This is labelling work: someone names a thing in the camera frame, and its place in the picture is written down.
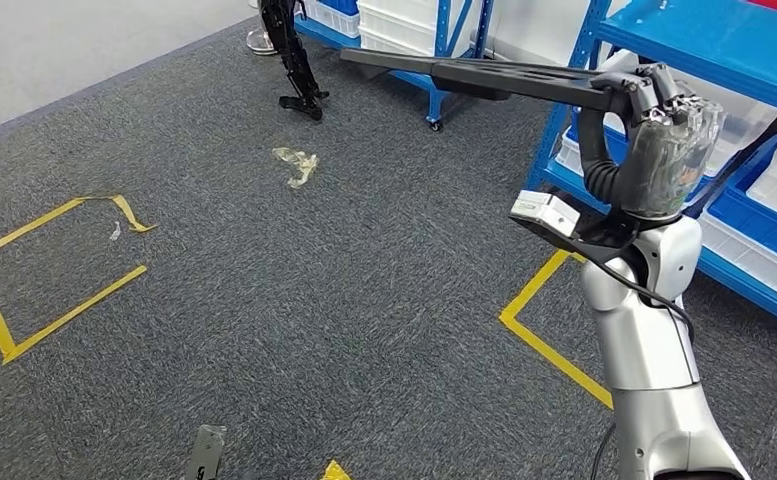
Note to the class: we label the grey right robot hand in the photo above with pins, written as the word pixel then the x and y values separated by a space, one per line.
pixel 666 159

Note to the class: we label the black plastic panel part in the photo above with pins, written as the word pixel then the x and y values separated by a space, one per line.
pixel 527 78

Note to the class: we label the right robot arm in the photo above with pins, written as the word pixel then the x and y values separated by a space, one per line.
pixel 646 344

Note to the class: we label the yellow floor tape square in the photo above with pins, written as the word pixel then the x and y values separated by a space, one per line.
pixel 63 320
pixel 335 474
pixel 540 349

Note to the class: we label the crumpled clear plastic wrap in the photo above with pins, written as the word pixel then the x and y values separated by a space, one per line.
pixel 298 166

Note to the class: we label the black jointed leg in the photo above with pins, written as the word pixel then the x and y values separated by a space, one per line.
pixel 292 53

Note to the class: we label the round silver base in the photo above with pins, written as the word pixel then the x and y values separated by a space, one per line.
pixel 259 45

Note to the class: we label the small white scrap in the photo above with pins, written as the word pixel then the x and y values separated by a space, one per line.
pixel 116 232

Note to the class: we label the black camera bracket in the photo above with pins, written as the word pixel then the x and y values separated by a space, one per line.
pixel 610 238

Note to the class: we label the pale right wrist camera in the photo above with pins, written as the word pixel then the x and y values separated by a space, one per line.
pixel 544 210

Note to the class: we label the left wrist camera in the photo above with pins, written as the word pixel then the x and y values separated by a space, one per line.
pixel 206 457

